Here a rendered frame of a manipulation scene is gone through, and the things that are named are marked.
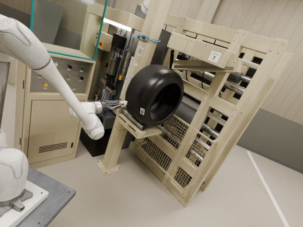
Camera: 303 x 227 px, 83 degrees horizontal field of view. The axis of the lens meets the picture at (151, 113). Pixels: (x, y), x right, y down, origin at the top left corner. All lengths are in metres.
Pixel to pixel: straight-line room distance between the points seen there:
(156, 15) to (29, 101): 1.33
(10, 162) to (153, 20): 1.45
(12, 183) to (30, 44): 0.63
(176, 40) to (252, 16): 2.98
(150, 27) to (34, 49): 1.14
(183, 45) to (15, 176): 1.57
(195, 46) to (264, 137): 3.82
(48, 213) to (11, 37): 0.87
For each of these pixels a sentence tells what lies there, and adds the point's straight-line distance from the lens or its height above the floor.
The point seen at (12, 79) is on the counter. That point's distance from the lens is 4.23.
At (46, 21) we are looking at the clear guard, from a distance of 1.68.
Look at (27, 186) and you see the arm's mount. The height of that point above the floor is 0.69.
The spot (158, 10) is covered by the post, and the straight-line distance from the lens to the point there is 1.75.
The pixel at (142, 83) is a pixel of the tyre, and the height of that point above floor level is 1.30.
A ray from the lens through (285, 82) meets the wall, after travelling 4.87.
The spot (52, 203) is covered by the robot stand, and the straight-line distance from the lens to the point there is 1.24.
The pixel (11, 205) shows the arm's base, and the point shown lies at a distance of 1.16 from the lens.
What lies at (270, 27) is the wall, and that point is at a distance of 4.70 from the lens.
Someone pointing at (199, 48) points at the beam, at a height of 1.72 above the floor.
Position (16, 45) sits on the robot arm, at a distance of 0.82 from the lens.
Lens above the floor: 1.65
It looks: 22 degrees down
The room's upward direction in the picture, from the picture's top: 21 degrees clockwise
